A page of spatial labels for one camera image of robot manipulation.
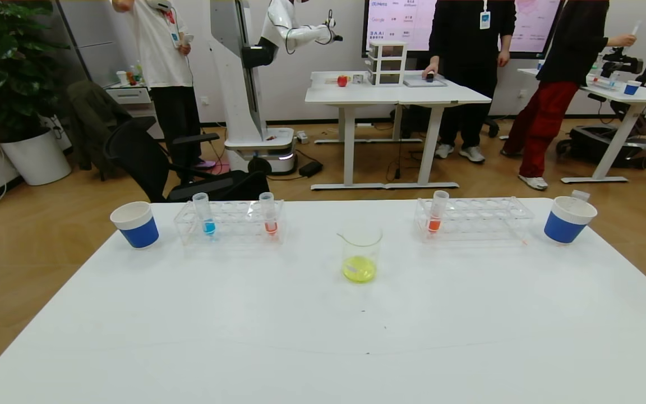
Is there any blue white paper cup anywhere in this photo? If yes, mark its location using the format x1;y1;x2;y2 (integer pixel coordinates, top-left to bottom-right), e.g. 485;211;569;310
110;201;160;249
543;196;598;245

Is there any blue pigment test tube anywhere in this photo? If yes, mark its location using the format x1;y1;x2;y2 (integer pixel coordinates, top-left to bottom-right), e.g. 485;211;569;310
192;192;216;236

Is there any white desk with slanted legs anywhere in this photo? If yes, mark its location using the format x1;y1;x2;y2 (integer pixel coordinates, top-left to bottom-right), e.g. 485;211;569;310
499;66;646;185

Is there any clear acrylic tube rack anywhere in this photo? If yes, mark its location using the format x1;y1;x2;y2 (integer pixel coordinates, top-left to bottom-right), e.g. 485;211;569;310
414;197;534;243
174;199;285;245

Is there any black wheeled robot base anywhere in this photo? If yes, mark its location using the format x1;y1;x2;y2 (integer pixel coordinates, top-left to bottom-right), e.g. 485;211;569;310
556;125;646;169

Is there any person in white shirt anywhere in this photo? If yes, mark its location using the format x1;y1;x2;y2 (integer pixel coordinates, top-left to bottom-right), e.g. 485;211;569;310
111;0;217;183

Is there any white drawer cabinet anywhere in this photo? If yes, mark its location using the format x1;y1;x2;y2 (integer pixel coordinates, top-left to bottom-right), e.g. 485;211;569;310
104;79;167;140

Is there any grey tray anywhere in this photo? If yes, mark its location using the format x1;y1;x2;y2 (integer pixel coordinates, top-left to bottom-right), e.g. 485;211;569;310
403;74;448;88

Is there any red pigment test tube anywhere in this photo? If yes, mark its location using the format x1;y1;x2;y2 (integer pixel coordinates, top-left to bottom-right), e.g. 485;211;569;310
427;190;449;234
259;192;279;236

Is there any white plant pot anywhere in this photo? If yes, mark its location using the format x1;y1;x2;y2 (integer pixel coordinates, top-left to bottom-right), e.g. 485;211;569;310
0;127;72;186

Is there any person in red trousers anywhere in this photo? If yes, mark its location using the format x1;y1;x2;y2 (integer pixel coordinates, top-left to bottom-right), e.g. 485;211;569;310
500;0;638;191

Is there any wall display screen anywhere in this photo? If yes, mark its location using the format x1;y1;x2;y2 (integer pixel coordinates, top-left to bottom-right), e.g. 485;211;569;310
363;0;566;59

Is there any tall white robot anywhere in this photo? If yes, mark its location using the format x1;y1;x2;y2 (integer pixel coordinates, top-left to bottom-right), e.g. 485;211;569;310
209;0;343;176

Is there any glass beaker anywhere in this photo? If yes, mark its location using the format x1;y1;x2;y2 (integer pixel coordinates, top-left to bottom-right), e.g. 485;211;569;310
336;220;384;283

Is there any black office chair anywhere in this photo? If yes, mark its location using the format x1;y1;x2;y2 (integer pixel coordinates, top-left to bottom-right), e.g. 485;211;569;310
103;116;270;203

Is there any dark olive jacket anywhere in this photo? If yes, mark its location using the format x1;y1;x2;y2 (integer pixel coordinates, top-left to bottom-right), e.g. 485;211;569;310
67;80;133;172

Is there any white drawer organiser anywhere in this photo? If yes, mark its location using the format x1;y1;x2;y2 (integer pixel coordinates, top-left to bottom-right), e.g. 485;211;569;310
368;40;408;86

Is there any green leafy plant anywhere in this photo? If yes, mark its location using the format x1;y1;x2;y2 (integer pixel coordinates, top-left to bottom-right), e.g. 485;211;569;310
0;0;71;144

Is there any person in black clothes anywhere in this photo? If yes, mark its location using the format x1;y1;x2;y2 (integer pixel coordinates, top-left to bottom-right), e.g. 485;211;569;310
421;0;517;164

